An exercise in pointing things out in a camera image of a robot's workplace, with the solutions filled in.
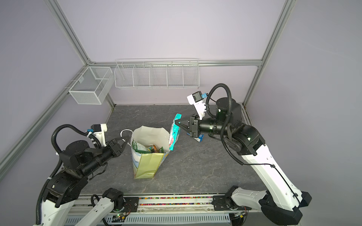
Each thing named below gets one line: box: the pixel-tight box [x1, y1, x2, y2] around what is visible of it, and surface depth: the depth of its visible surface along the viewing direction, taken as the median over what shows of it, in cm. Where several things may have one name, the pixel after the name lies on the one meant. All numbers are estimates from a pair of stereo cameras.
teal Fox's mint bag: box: [168, 113, 182, 152], surface depth 52 cm
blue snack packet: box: [193, 134, 205, 143], surface depth 99 cm
